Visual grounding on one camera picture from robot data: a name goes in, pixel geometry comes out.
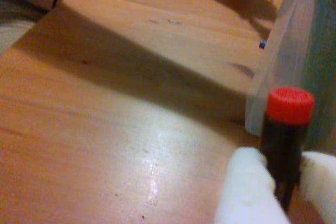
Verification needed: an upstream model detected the white mug with green pattern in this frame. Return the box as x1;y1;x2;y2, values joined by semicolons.
244;0;336;154

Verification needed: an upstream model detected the black pen with red end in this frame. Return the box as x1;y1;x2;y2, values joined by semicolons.
258;86;316;213

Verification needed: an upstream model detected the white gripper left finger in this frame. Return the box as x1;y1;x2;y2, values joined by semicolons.
212;146;289;224

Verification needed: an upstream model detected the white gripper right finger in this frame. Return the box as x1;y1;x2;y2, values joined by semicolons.
299;150;336;224

